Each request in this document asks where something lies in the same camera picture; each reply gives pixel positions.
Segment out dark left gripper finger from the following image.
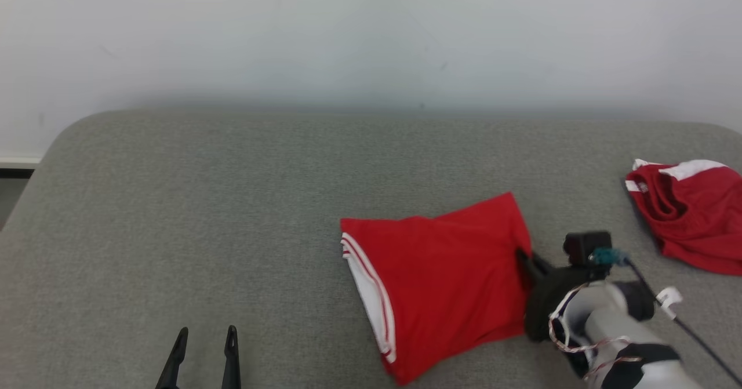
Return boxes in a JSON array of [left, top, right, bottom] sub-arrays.
[[222, 325, 241, 389], [155, 327, 189, 389]]

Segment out white wall baseboard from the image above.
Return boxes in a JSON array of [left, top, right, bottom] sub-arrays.
[[0, 157, 41, 178]]

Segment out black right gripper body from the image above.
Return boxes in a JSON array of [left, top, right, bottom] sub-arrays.
[[525, 266, 606, 342]]

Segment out red basketball jersey white sleeves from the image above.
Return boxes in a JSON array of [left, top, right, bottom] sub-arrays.
[[339, 192, 534, 387]]

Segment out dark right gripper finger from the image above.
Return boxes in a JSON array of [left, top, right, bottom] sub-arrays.
[[515, 249, 551, 279]]

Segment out right camera cable teal plug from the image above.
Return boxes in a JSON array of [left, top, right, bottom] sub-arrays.
[[591, 247, 742, 385]]

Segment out red basketball shorts white trim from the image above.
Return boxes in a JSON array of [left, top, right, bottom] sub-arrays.
[[625, 158, 742, 277]]

